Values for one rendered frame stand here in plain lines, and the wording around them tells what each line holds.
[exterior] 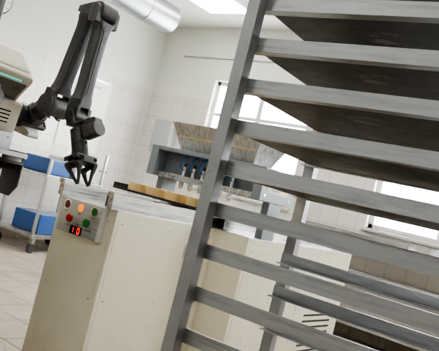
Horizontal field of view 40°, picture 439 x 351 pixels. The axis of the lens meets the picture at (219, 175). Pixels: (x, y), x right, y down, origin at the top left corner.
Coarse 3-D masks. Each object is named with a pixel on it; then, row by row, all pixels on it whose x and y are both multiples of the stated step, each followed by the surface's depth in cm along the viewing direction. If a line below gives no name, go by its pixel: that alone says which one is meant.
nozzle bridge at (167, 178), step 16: (160, 160) 325; (176, 160) 325; (192, 160) 319; (160, 176) 333; (176, 176) 317; (224, 192) 332; (240, 192) 294; (256, 192) 285; (272, 192) 292; (272, 208) 295
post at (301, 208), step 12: (312, 168) 164; (300, 204) 164; (300, 216) 164; (288, 240) 164; (300, 240) 165; (288, 252) 164; (288, 288) 165; (276, 300) 163; (276, 312) 163; (264, 336) 164; (276, 336) 164; (264, 348) 163
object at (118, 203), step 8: (112, 192) 236; (112, 200) 236; (120, 200) 239; (128, 200) 242; (136, 200) 246; (112, 208) 236; (120, 208) 240; (128, 208) 243; (136, 208) 247; (144, 208) 251; (152, 208) 255; (160, 208) 259; (168, 208) 263; (176, 208) 268; (184, 208) 276; (152, 216) 256; (160, 216) 260; (168, 216) 264; (176, 216) 269; (184, 216) 273; (192, 216) 278; (216, 224) 295
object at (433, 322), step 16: (208, 256) 127; (224, 256) 125; (240, 256) 123; (256, 272) 121; (272, 272) 119; (288, 272) 117; (304, 288) 115; (320, 288) 113; (336, 288) 112; (352, 288) 110; (352, 304) 110; (368, 304) 108; (384, 304) 107; (400, 304) 105; (400, 320) 105; (416, 320) 103; (432, 320) 102
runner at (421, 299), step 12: (288, 264) 163; (300, 264) 161; (312, 264) 159; (324, 264) 158; (324, 276) 154; (336, 276) 155; (348, 276) 154; (360, 276) 152; (372, 288) 150; (384, 288) 149; (396, 288) 147; (408, 300) 145; (420, 300) 144; (432, 300) 142
